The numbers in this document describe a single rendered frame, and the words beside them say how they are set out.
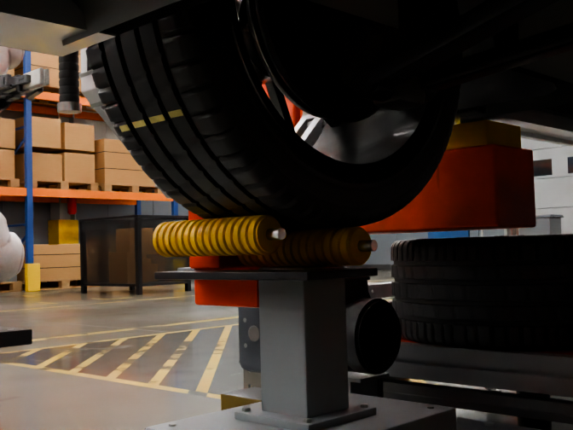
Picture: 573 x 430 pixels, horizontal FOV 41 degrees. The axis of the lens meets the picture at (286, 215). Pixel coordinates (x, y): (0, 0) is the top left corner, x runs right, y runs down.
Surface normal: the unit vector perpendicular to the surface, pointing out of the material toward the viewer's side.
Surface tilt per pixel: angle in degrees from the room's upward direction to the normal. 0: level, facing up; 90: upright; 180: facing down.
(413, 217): 90
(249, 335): 90
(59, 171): 90
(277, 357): 90
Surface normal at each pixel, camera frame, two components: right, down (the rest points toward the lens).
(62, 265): 0.72, -0.05
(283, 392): -0.70, -0.01
